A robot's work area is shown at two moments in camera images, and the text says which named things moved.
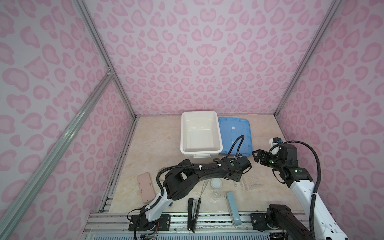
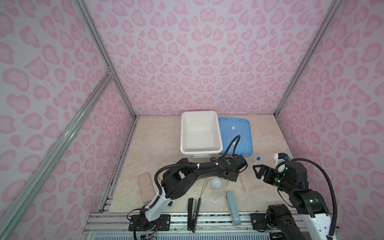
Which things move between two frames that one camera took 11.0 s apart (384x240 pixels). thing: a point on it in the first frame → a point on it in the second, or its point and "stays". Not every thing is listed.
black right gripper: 265,155 → 269,172
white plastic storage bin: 200,136 stays
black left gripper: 239,176 stays
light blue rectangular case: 232,209 stays
